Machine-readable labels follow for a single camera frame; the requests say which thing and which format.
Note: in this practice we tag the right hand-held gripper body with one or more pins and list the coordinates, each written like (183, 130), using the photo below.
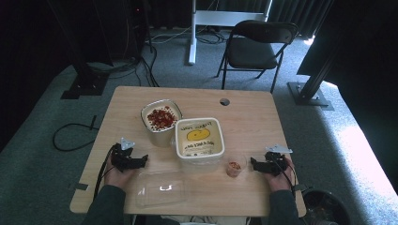
(273, 164)

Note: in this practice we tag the white square tub yellow label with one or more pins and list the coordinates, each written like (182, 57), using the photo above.
(200, 140)

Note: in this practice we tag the grey tape strip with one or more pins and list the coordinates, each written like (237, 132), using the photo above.
(78, 186)
(303, 187)

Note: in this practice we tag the person's left hand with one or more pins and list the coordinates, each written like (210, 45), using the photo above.
(117, 179)

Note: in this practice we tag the clear plastic lid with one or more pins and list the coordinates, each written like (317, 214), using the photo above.
(161, 190)

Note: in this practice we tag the black round bin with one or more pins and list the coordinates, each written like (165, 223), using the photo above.
(325, 207)

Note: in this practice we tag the white desk frame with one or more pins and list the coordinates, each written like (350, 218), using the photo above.
(219, 18)

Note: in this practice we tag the black stand with square base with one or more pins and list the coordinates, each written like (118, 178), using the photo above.
(84, 84)

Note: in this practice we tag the black slanted stand with base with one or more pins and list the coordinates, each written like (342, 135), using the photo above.
(309, 90)

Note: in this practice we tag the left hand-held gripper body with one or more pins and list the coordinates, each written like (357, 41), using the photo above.
(122, 157)

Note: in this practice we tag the black folding chair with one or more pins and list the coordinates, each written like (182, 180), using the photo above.
(253, 51)

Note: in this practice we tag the foil container with food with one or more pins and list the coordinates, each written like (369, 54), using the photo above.
(161, 125)

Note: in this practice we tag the small clear sauce cup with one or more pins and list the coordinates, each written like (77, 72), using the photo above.
(234, 168)

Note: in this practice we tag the person's right hand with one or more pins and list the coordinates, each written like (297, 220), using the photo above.
(281, 182)

